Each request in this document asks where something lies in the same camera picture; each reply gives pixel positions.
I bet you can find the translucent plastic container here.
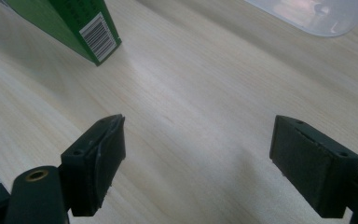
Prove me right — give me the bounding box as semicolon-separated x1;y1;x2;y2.
245;0;358;38

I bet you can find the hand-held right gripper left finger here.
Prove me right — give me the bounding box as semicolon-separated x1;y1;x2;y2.
60;114;127;217

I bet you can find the green carton box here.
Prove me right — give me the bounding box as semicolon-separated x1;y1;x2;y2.
0;0;122;67

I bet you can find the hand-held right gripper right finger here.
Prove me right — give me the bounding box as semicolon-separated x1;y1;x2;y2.
268;114;358;219

